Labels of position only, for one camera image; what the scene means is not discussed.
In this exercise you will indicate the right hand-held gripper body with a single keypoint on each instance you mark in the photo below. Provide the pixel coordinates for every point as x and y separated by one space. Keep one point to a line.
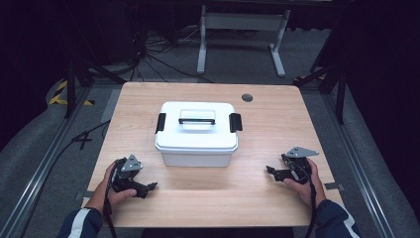
298 167

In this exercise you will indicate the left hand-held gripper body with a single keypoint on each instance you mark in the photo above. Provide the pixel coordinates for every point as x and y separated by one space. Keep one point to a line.
123 180

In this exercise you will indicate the person's left hand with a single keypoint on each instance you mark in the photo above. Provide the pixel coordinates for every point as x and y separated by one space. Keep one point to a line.
105 193

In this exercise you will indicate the person's right hand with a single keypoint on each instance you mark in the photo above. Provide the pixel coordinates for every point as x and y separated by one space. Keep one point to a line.
313 191

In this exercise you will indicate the grey tape piece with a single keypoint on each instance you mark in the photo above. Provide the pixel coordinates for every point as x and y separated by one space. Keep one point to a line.
86 195
333 186

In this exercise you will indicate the white plastic storage box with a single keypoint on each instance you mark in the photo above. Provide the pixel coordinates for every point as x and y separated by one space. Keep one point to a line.
197 158

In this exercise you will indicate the black box latch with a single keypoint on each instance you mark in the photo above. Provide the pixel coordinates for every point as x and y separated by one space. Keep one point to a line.
160 123
235 122

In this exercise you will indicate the white storage box lid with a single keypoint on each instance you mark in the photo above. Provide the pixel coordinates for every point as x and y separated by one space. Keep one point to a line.
198 139

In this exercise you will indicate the black tripod stand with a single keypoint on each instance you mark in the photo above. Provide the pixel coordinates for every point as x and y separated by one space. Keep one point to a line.
340 95
70 92

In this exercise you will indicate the yellow black floor tape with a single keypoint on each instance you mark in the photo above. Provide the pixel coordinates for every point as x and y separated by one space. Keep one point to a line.
56 97

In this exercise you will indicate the aluminium floor rail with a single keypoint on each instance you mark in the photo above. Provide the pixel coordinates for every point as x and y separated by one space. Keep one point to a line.
36 185
358 168

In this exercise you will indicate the grey metal table frame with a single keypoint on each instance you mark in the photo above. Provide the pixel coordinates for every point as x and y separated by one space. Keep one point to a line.
244 21

